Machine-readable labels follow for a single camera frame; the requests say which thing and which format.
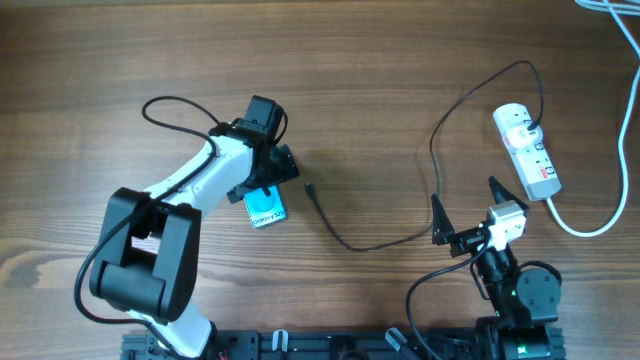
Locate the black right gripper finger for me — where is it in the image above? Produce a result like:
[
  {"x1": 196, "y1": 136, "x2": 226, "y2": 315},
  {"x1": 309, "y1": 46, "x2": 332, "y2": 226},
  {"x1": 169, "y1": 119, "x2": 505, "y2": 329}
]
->
[
  {"x1": 488, "y1": 176, "x2": 529, "y2": 210},
  {"x1": 431, "y1": 193, "x2": 456, "y2": 245}
]

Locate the turquoise screen smartphone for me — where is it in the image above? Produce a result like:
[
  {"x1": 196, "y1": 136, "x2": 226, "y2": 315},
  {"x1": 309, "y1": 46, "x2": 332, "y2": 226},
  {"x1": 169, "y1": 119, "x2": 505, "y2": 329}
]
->
[{"x1": 244, "y1": 186, "x2": 287, "y2": 229}]

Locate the black charger cable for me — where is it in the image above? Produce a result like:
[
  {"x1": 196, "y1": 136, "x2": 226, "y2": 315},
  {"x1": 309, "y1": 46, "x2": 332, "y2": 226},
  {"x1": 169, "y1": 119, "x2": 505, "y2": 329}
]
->
[{"x1": 304, "y1": 60, "x2": 546, "y2": 253}]

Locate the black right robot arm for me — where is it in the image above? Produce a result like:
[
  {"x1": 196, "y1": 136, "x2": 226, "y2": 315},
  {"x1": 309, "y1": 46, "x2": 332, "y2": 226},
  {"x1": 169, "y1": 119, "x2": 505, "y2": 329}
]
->
[{"x1": 425, "y1": 177, "x2": 567, "y2": 360}]

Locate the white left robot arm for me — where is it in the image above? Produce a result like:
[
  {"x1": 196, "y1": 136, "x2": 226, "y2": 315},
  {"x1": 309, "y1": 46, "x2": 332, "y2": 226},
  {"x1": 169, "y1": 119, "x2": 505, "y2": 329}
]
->
[{"x1": 74, "y1": 123, "x2": 300, "y2": 359}]

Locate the white charger plug adapter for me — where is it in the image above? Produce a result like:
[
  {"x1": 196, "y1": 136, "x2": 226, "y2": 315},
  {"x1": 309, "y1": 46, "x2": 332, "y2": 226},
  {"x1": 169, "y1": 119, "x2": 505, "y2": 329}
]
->
[{"x1": 503, "y1": 125, "x2": 543, "y2": 153}]

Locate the white power strip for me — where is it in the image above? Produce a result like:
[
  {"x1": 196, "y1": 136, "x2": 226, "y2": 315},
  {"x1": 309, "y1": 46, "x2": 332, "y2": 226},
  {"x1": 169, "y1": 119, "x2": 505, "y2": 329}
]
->
[{"x1": 493, "y1": 103, "x2": 561, "y2": 201}]

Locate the white power strip cord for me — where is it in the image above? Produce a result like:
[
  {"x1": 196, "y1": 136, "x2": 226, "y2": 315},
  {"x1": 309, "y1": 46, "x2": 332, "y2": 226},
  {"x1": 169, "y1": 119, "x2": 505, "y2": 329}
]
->
[{"x1": 545, "y1": 0, "x2": 640, "y2": 238}]

